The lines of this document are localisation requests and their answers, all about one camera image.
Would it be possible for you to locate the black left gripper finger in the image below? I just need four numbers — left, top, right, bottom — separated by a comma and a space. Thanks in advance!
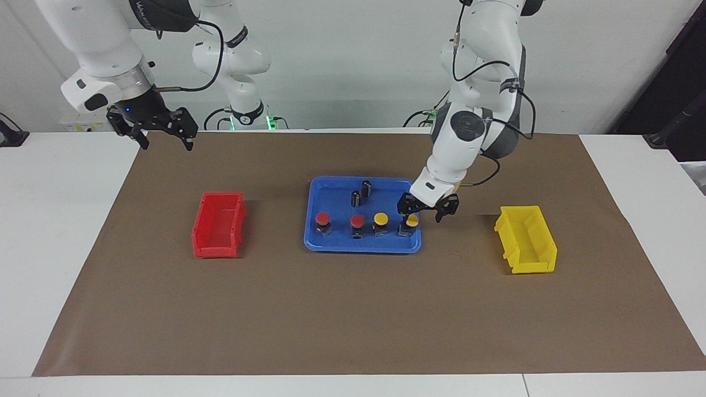
434, 195, 461, 224
398, 194, 421, 230

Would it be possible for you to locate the blue plastic tray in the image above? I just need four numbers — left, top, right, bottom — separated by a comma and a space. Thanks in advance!
303, 176, 422, 254

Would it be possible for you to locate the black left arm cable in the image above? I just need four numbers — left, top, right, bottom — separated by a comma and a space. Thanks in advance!
452, 0, 537, 189

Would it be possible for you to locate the black stand equipment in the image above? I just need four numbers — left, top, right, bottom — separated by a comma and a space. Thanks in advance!
609, 0, 706, 163

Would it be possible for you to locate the black base cable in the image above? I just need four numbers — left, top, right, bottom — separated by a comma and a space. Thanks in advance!
204, 107, 235, 132
402, 88, 448, 128

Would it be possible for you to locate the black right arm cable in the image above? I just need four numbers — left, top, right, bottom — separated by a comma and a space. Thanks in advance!
151, 19, 226, 93

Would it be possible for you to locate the yellow plastic bin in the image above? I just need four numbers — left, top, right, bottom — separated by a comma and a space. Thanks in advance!
494, 206, 558, 275

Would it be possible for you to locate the red plastic bin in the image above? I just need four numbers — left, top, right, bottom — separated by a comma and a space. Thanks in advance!
191, 192, 247, 259

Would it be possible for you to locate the brown paper mat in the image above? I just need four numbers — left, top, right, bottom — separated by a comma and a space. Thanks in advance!
32, 131, 706, 377

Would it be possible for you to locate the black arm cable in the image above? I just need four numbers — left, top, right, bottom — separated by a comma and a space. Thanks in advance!
151, 19, 226, 93
452, 0, 537, 189

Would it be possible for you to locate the white box with yellow labels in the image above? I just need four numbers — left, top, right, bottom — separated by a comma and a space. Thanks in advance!
60, 110, 114, 133

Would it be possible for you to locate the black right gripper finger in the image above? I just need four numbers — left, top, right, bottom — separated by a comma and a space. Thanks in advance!
167, 107, 200, 152
106, 109, 151, 151

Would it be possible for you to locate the black clamp mount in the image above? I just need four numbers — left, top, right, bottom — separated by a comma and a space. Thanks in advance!
0, 113, 30, 148

